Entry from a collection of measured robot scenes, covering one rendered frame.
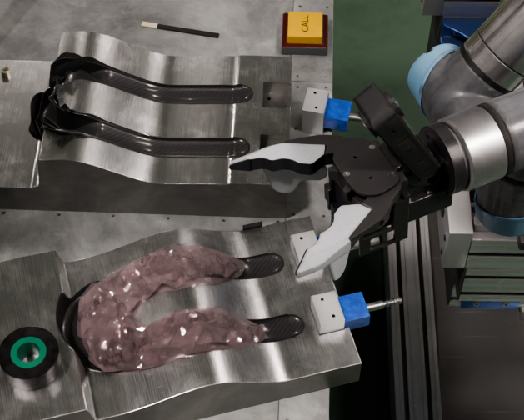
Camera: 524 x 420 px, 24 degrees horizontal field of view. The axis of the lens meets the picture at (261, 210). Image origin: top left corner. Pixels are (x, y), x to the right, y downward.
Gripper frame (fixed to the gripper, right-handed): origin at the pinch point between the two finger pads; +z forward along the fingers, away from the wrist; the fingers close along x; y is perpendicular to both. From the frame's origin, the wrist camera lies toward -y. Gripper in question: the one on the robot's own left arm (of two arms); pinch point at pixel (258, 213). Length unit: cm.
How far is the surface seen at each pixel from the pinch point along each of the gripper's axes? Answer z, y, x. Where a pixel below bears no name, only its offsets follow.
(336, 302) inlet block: -20, 55, 26
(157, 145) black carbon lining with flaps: -8, 50, 62
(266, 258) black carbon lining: -15, 56, 38
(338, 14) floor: -88, 125, 161
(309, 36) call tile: -41, 52, 77
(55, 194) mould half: 10, 53, 63
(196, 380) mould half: 3, 54, 22
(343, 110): -39, 54, 60
